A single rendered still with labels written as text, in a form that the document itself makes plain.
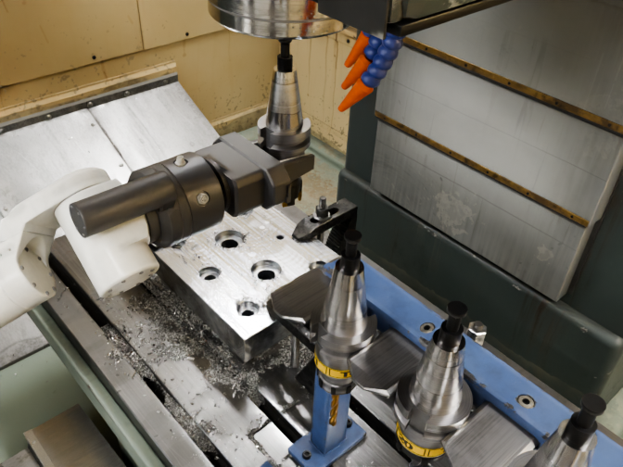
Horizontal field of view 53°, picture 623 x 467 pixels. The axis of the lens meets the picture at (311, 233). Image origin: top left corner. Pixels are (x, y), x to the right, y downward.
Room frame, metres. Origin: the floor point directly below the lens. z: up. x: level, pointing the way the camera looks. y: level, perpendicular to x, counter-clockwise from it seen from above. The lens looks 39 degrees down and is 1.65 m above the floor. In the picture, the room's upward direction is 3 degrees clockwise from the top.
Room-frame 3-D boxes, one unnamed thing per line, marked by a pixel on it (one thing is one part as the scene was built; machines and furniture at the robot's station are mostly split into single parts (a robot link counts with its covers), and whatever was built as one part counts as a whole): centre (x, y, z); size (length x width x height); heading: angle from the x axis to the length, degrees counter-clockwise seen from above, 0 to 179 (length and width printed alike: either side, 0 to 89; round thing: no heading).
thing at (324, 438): (0.49, -0.04, 1.05); 0.10 x 0.05 x 0.30; 134
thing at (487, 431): (0.29, -0.15, 1.21); 0.07 x 0.05 x 0.01; 134
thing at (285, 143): (0.66, 0.04, 1.28); 0.06 x 0.06 x 0.03
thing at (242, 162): (0.59, 0.11, 1.25); 0.13 x 0.12 x 0.10; 43
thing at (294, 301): (0.45, 0.00, 1.21); 0.07 x 0.05 x 0.01; 134
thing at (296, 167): (0.62, 0.02, 1.25); 0.06 x 0.02 x 0.03; 133
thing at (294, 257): (0.77, 0.10, 0.97); 0.29 x 0.23 x 0.05; 44
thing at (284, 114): (0.66, 0.04, 1.33); 0.04 x 0.04 x 0.07
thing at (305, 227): (0.86, -0.02, 0.97); 0.13 x 0.03 x 0.15; 134
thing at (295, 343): (0.62, 0.01, 0.97); 0.13 x 0.03 x 0.15; 44
